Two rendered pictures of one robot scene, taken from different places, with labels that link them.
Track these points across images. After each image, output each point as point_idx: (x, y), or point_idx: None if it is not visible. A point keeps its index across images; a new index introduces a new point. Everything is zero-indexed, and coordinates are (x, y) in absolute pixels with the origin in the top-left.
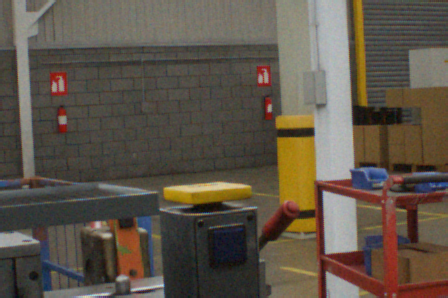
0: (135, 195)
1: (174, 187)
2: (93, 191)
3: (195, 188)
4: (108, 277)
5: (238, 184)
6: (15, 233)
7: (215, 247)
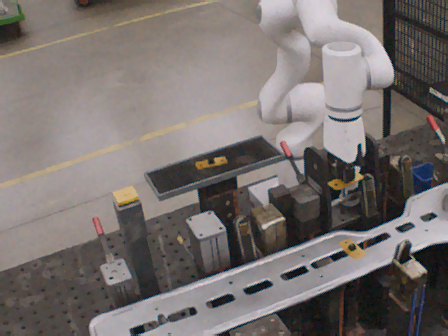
0: (150, 169)
1: (134, 194)
2: (161, 193)
3: (129, 190)
4: None
5: (115, 194)
6: (197, 233)
7: None
